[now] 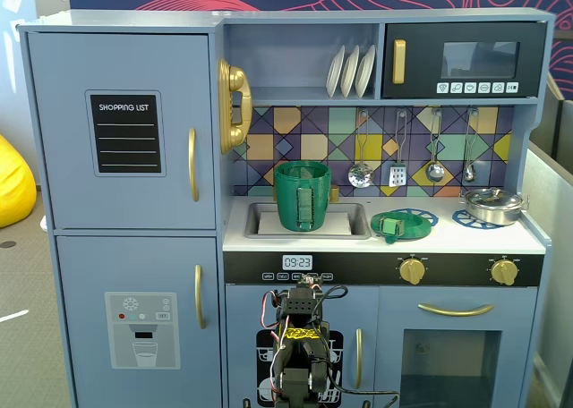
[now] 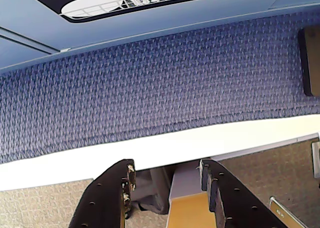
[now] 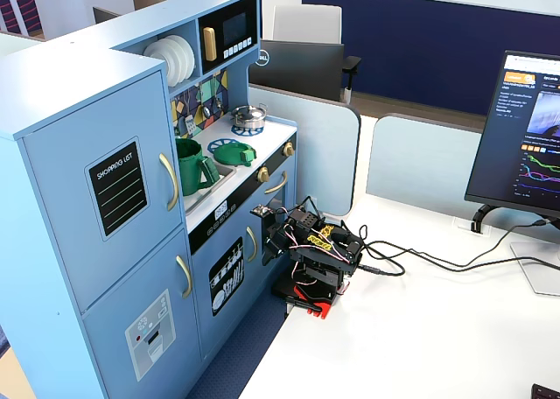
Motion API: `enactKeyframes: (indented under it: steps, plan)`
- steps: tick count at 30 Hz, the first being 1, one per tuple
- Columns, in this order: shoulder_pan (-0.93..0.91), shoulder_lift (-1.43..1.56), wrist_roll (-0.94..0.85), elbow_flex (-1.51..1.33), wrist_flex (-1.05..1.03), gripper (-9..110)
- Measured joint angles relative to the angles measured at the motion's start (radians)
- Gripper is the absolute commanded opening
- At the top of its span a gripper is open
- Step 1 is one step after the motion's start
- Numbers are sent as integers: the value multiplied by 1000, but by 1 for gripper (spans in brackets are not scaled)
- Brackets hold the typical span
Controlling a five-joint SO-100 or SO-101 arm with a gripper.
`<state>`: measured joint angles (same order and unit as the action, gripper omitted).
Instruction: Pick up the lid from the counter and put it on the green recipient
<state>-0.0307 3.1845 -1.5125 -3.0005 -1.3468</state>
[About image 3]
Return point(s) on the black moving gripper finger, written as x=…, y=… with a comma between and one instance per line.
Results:
x=273, y=230

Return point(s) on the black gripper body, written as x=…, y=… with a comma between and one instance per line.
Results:
x=275, y=241

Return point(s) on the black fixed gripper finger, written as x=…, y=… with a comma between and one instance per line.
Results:
x=269, y=252

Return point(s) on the green round lid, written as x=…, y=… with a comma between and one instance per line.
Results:
x=229, y=153

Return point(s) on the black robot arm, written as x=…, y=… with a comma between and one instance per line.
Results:
x=324, y=259

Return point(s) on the silver toy pot with lid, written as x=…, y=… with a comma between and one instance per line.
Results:
x=248, y=116

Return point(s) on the gold round oven knob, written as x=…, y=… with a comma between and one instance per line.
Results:
x=263, y=174
x=288, y=149

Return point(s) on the red table clamp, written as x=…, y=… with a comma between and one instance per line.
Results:
x=317, y=305

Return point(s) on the silver toy sink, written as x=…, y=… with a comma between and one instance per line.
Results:
x=194, y=202

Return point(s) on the light blue rounded desk divider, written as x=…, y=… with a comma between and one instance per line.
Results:
x=420, y=158
x=324, y=145

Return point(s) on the green toy pitcher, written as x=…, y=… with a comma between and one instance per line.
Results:
x=190, y=171

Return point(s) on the black Dell monitor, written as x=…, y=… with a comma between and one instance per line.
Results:
x=302, y=68

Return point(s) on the white toy plate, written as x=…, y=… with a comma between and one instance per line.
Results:
x=178, y=62
x=158, y=64
x=192, y=58
x=186, y=58

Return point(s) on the grey office chair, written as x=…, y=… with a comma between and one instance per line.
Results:
x=306, y=23

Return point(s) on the blue wooden toy kitchen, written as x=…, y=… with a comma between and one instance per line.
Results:
x=65, y=198

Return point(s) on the black computer monitor showing graphs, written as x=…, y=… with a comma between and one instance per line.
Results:
x=512, y=132

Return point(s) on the silver monitor stand base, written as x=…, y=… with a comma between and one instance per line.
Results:
x=538, y=268

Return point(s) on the dark monitor edge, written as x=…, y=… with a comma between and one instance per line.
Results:
x=102, y=15

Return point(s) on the black keyboard corner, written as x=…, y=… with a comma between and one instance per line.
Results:
x=547, y=392

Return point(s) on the navy red patterned panel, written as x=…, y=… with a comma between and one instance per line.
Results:
x=22, y=5

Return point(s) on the small wrist camera board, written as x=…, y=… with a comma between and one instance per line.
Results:
x=261, y=211

